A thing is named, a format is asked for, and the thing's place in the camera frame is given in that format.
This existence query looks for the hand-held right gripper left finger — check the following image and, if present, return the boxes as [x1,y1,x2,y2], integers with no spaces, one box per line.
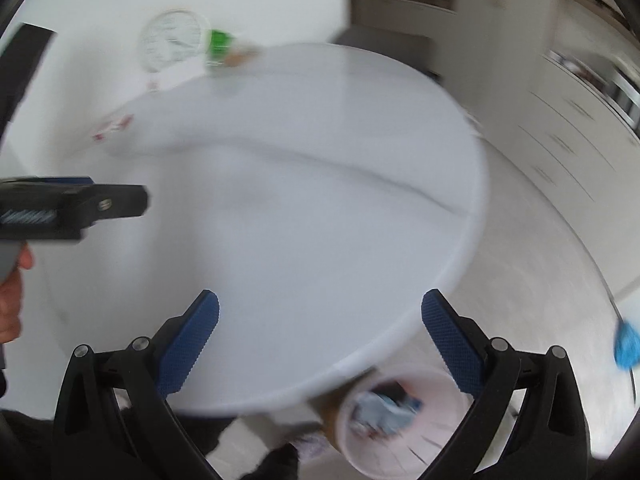
[51,289,221,480]

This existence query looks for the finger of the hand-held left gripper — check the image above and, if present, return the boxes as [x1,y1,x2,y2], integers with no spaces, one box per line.
[82,184,150,239]
[30,175,96,187]

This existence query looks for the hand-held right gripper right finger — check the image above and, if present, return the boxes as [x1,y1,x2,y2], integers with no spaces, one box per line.
[421,288,588,480]

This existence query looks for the white trash bin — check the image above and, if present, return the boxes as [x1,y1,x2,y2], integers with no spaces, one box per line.
[334,364,476,478]

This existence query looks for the person's left hand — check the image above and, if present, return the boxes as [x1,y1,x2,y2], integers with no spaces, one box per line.
[0,247,35,345]

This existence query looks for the white sheet with red print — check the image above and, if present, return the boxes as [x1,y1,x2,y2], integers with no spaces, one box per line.
[90,60,171,143]

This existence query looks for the white round clock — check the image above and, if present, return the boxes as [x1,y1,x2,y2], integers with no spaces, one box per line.
[138,9,211,72]

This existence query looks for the blue mop head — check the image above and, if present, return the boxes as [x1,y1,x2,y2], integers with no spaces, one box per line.
[597,270,640,373]

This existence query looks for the cream drawer cabinet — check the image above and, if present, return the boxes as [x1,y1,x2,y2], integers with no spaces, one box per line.
[480,50,640,301]

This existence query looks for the grey dining chair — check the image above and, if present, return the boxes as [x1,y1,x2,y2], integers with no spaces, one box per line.
[327,27,443,86]

